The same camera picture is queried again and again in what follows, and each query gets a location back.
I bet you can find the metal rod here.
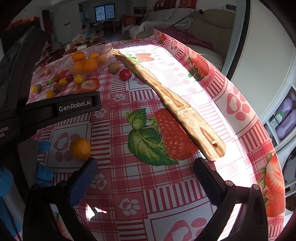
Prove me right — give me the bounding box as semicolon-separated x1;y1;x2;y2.
159;10;204;29

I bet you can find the strawberry printed tablecloth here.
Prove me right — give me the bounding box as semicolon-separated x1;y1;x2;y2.
25;28;286;241

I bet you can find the large yellow cherry tomato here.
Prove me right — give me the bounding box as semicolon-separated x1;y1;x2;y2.
69;138;91;160

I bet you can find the beige leather sofa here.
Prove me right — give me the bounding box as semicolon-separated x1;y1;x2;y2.
135;9;236;70

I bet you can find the pile of snack packets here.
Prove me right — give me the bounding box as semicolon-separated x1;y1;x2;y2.
67;32;97;47

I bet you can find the person's left forearm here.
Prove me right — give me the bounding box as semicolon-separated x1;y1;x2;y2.
0;197;25;241

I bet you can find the maroon blanket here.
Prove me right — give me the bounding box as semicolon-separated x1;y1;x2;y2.
154;27;215;52

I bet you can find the striped blanket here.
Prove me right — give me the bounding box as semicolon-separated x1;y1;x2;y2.
122;8;201;39

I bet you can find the olive green cherry tomato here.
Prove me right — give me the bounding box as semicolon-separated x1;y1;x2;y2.
108;62;121;74

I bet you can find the white bottle green cap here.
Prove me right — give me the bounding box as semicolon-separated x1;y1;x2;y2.
269;112;285;129

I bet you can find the white cabinet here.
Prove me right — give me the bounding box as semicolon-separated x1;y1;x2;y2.
222;0;296;121

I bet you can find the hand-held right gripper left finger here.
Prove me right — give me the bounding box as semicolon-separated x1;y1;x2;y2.
22;158;99;241

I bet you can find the long wooden stick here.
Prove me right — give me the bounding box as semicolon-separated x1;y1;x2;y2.
112;49;226;161

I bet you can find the clear glass bowl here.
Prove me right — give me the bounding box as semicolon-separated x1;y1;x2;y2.
66;43;114;76

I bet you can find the dark framed window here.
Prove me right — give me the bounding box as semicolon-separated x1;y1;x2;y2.
94;3;115;22

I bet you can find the wooden dining table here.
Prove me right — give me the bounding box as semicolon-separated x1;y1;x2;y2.
92;20;121;35

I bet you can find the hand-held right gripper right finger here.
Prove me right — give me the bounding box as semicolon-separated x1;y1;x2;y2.
193;157;269;241

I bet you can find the red printed pillow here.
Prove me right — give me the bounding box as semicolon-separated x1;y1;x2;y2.
153;0;176;11
178;0;197;9

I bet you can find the white washing machine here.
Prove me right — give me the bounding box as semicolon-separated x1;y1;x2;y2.
275;144;296;211

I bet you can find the person's left hand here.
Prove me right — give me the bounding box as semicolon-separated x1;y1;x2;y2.
0;140;54;197

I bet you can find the purple detergent bottle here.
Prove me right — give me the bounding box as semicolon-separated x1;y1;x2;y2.
279;93;296;116
276;117;296;139

